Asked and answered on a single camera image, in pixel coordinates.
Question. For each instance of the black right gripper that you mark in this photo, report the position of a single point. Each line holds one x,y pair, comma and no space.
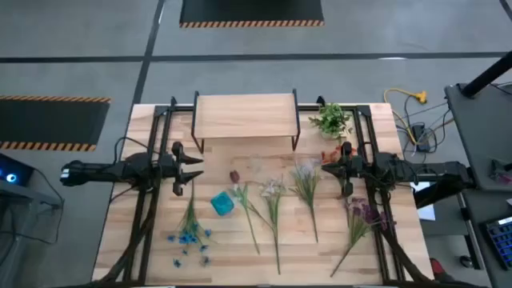
348,168

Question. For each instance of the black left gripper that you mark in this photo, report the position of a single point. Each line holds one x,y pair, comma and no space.
178,168

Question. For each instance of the orange artificial flower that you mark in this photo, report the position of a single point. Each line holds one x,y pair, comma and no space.
330,156

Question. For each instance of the pale lavender grass flower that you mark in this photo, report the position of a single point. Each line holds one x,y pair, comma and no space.
306,180

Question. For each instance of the dark red artificial tulip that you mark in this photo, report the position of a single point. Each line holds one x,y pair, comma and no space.
234,176

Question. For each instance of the purple artificial orchid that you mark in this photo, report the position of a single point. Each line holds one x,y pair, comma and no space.
362,214

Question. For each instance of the white veined artificial flower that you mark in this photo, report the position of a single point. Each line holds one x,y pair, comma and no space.
273,188

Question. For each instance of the green stems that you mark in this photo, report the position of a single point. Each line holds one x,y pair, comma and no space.
186,239

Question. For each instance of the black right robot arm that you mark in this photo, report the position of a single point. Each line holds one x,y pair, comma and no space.
440,170

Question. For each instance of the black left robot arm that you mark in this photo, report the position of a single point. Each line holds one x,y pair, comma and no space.
100,172

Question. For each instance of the wooden shelf black metal legs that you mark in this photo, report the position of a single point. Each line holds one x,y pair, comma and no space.
244,116

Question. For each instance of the blue glass vase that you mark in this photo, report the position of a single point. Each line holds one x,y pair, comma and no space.
222,204

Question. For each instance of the green plant white pot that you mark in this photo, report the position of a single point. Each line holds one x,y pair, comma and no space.
332,120

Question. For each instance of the black power strip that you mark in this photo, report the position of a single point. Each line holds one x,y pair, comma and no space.
421,138

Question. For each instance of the white paper sheet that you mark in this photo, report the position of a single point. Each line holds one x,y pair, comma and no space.
426,212

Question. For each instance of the grey side table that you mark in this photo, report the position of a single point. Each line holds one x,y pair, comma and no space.
480,132

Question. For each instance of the black hazard-striped floor mat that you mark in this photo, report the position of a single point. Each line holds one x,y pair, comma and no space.
48,120
252,10

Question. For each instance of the black computer mouse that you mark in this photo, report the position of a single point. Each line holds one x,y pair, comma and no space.
466,261

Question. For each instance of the black computer blue light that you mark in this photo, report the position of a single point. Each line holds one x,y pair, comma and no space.
12,172

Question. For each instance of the black pole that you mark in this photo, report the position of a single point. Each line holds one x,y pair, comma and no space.
488,74

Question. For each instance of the blue backlit keyboard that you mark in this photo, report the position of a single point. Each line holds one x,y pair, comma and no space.
502,242

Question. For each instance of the black metal table frame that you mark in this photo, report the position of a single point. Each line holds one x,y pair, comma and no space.
182,108

